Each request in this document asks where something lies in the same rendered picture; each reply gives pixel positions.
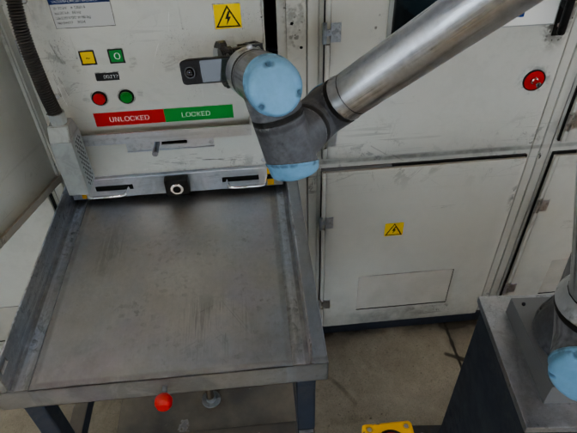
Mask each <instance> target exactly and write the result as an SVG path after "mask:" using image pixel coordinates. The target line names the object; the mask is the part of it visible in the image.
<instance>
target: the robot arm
mask: <svg viewBox="0 0 577 433"><path fill-rule="evenodd" d="M542 1H543V0H437V1H436V2H435V3H433V4H431V5H430V6H429V7H427V8H426V9H425V10H424V11H423V12H421V13H420V14H419V15H417V16H416V17H414V18H413V19H411V20H410V21H408V22H407V23H406V24H404V25H403V26H402V27H401V28H400V29H398V30H397V31H396V32H394V33H393V34H391V35H390V36H388V37H387V38H386V39H384V40H383V41H381V42H380V43H379V44H378V45H377V46H375V47H374V48H372V49H371V50H370V51H368V52H367V53H365V54H364V55H363V56H361V57H360V58H358V59H357V60H356V61H355V62H354V63H352V64H351V65H349V66H348V67H347V68H345V69H344V70H342V71H341V72H340V73H338V74H337V75H336V76H333V77H331V78H330V79H328V80H327V81H326V82H323V83H321V84H319V85H317V86H316V87H315V88H313V89H312V90H311V91H310V92H309V94H308V95H307V96H306V97H305V98H303V99H302V100H301V94H302V80H301V75H300V73H299V71H298V70H297V69H296V68H295V67H294V66H293V64H292V63H291V62H290V61H288V60H287V59H286V58H285V57H283V56H281V55H278V54H275V53H270V52H267V51H265V50H264V48H263V43H260V42H258V41H256V40H254V41H249V42H245V43H242V44H237V46H235V47H231V46H227V43H226V41H225V40H218V41H216V42H215V44H214V50H213V57H203V58H188V59H186V60H183V61H181V62H180V63H179V67H180V72H181V76H182V81H183V84H185V85H192V84H202V83H213V82H222V84H223V86H224V87H227V88H231V89H232V90H233V91H234V92H235V93H236V94H238V95H239V96H241V97H242V98H243V99H244V101H245V103H246V107H247V110H248V112H249V115H250V118H251V120H252V124H253V127H254V130H255V132H256V135H257V138H258V142H259V144H260V147H261V150H262V152H263V155H264V159H265V162H266V163H265V165H266V167H268V169H269V171H270V175H271V177H272V178H273V179H275V180H278V181H295V180H301V179H304V178H306V177H308V176H310V175H312V174H314V173H315V172H316V171H317V170H318V169H319V159H318V157H317V153H318V152H319V151H320V150H321V149H322V147H323V146H324V145H325V144H326V143H327V142H328V141H329V140H330V139H331V137H332V136H333V135H334V134H335V133H336V132H338V131H339V130H341V129H342V128H344V127H345V126H346V125H348V124H350V123H352V122H353V121H355V120H356V119H358V118H360V116H361V115H362V114H364V113H365V112H367V111H368V110H370V109H371V108H373V107H375V106H377V105H378V104H380V103H381V102H382V101H384V100H386V99H388V98H389V97H391V96H392V95H394V94H396V93H397V92H398V91H400V90H402V89H403V88H405V87H407V86H408V85H410V84H412V83H413V82H414V81H416V80H418V79H419V78H421V77H422V76H425V75H426V74H428V73H429V72H430V71H432V70H434V69H435V68H437V67H439V66H440V65H442V64H444V63H445V62H446V61H448V60H449V59H451V58H453V57H455V56H456V55H458V54H459V53H461V52H462V51H464V50H465V49H467V48H469V47H470V46H472V45H474V44H476V43H477V42H478V41H479V40H482V39H483V38H485V37H486V36H488V35H490V34H492V33H493V32H494V31H496V30H497V29H499V28H500V27H502V26H504V25H506V24H507V23H509V22H510V21H512V20H513V19H515V18H516V17H518V16H520V15H522V14H523V13H525V12H526V11H527V10H529V9H531V8H533V7H534V6H536V5H537V4H539V3H541V2H542ZM253 43H255V44H253ZM257 46H259V47H260V48H259V47H257ZM532 331H533V335H534V337H535V339H536V341H537V343H538V345H539V346H540V348H541V349H542V350H543V351H544V353H545V354H546V355H547V356H548V374H549V377H550V380H551V382H552V383H553V385H554V386H555V387H556V388H557V389H558V390H559V391H560V392H561V393H562V394H564V395H565V396H567V397H568V398H570V399H571V400H575V401H577V157H576V173H575V189H574V220H573V235H572V251H571V254H570V256H569V258H568V262H567V264H566V267H565V269H564V272H563V274H562V277H561V280H560V283H559V284H558V285H557V286H556V291H555V294H554V295H553V296H552V297H551V298H549V299H548V300H547V301H546V302H544V303H543V304H542V305H541V306H540V307H539V308H538V310H537V312H536V314H535V317H534V319H533V322H532Z"/></svg>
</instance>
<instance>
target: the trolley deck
mask: <svg viewBox="0 0 577 433"><path fill-rule="evenodd" d="M288 188H289V194H290V200H291V205H292V211H293V218H294V224H295V234H296V240H297V247H298V253H299V258H300V264H301V275H302V282H303V287H304V293H305V299H306V305H307V316H308V322H309V328H310V334H311V340H312V349H313V360H314V364H309V365H300V366H293V360H292V352H291V344H290V336H289V322H288V314H287V306H286V298H285V290H284V282H283V274H282V260H281V252H280V243H279V235H278V227H277V219H276V205H275V197H274V189H273V186H261V187H253V188H241V189H229V188H228V189H215V190H204V191H193V192H191V194H190V195H179V196H167V194H166V193H159V194H148V195H136V196H124V197H122V198H105V199H89V200H88V205H87V208H86V210H85V213H84V216H83V219H82V224H81V227H80V229H79V232H78V235H77V237H76V243H75V245H74V248H73V251H72V254H71V256H70V262H69V264H68V267H67V270H66V273H65V275H64V281H63V283H62V286H61V289H60V291H59V294H58V299H57V302H56V305H55V308H54V310H53V313H52V318H51V321H50V324H49V326H48V329H47V332H46V337H45V340H44V343H43V345H42V348H41V351H40V354H39V359H38V362H37V364H36V367H35V370H34V373H33V378H32V380H31V383H30V386H29V389H28V391H26V392H16V393H5V391H6V389H5V387H4V386H3V384H2V383H1V382H0V407H1V408H2V410H11V409H20V408H29V407H38V406H55V405H65V404H74V403H83V402H92V401H102V400H110V399H128V398H136V397H146V396H155V395H158V394H160V393H162V387H163V386H167V393H169V394H173V393H190V392H200V391H209V390H218V389H227V388H237V387H254V386H263V385H272V384H281V383H290V382H299V381H316V380H326V379H328V363H329V361H328V356H327V351H326V346H325V336H324V331H323V327H322V321H321V316H320V311H319V301H318V296H317V291H316V286H315V281H314V275H313V266H312V261H311V256H310V251H309V246H308V240H307V231H306V226H305V221H304V216H303V210H302V205H301V196H300V191H299V186H298V180H295V181H288Z"/></svg>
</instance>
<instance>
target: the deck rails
mask: <svg viewBox="0 0 577 433"><path fill-rule="evenodd" d="M273 189H274V197H275V205H276V219H277V227H278V235H279V243H280V252H281V260H282V274H283V282H284V290H285V298H286V306H287V314H288V329H289V336H290V344H291V352H292V360H293V366H300V365H309V364H314V360H313V349H312V340H311V334H310V328H309V322H308V316H307V305H306V299H305V293H304V287H303V282H302V275H301V264H300V258H299V253H298V247H297V240H296V234H295V224H294V218H293V211H292V205H291V200H290V194H289V183H288V182H287V181H284V182H283V184H282V185H273ZM87 205H88V199H79V200H74V198H73V196H70V195H69V193H68V191H67V188H66V186H65V187H64V190H63V193H62V195H61V198H60V200H59V202H58V206H57V209H56V210H55V213H54V216H53V218H52V221H51V224H50V227H49V229H48V231H47V233H46V237H45V239H44V242H43V244H42V247H41V249H40V251H39V255H38V258H37V260H36V262H35V265H34V267H33V271H32V273H31V276H30V278H29V280H28V282H27V287H26V289H25V291H24V293H23V296H22V299H21V302H20V304H19V307H18V309H17V311H16V314H15V318H14V320H13V322H12V325H11V327H10V329H9V333H8V336H7V338H6V340H5V343H4V345H3V348H2V351H1V354H0V369H1V368H2V365H3V361H4V358H5V360H6V361H7V362H6V364H5V366H4V369H3V372H2V373H1V371H0V382H1V383H2V384H3V386H4V387H5V389H6V391H5V393H16V392H26V391H28V389H29V386H30V383H31V380H32V378H33V373H34V370H35V367H36V364H37V362H38V359H39V354H40V351H41V348H42V345H43V343H44V340H45V337H46V332H47V329H48V326H49V324H50V321H51V318H52V313H53V310H54V308H55V305H56V302H57V299H58V294H59V291H60V289H61V286H62V283H63V281H64V275H65V273H66V270H67V267H68V264H69V262H70V256H71V254H72V251H73V248H74V245H75V243H76V237H77V235H78V232H79V229H80V227H81V224H82V219H83V216H84V213H85V210H86V208H87Z"/></svg>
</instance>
